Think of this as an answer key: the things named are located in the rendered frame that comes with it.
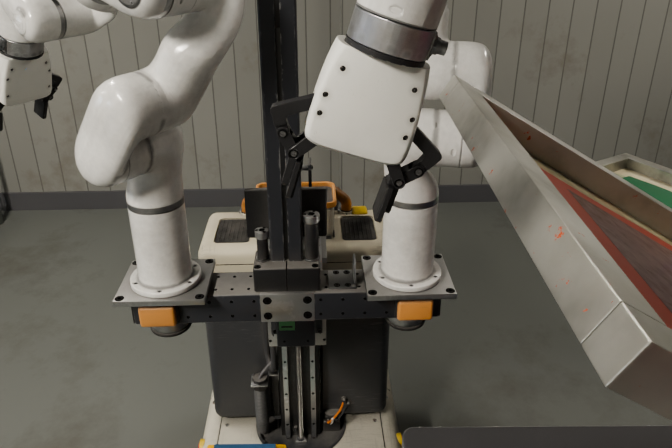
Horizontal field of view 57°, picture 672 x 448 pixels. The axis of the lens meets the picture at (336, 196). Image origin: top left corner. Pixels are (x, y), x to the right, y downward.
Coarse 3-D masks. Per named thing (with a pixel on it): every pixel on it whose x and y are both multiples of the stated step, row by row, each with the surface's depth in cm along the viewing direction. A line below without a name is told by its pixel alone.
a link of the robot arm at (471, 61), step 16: (448, 16) 97; (448, 48) 95; (464, 48) 95; (480, 48) 95; (432, 64) 95; (448, 64) 95; (464, 64) 94; (480, 64) 94; (432, 80) 96; (448, 80) 95; (464, 80) 95; (480, 80) 94; (432, 96) 98; (464, 144) 97; (464, 160) 98
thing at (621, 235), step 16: (560, 192) 75; (576, 192) 82; (576, 208) 72; (592, 208) 78; (592, 224) 70; (608, 224) 75; (624, 224) 81; (608, 240) 67; (624, 240) 72; (640, 240) 78; (656, 240) 85; (640, 256) 69; (656, 256) 75; (656, 272) 67
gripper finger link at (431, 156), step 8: (416, 136) 58; (424, 136) 58; (416, 144) 59; (424, 144) 59; (432, 144) 59; (424, 152) 59; (432, 152) 59; (416, 160) 60; (424, 160) 59; (432, 160) 59; (424, 168) 60
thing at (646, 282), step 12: (612, 252) 63; (624, 264) 62; (636, 264) 65; (636, 276) 60; (648, 276) 63; (648, 288) 59; (660, 288) 61; (648, 300) 55; (660, 300) 57; (660, 312) 54
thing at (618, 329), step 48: (480, 96) 81; (480, 144) 66; (528, 144) 86; (528, 192) 52; (624, 192) 90; (528, 240) 49; (576, 240) 43; (576, 288) 41; (624, 288) 39; (576, 336) 38; (624, 336) 35; (624, 384) 34
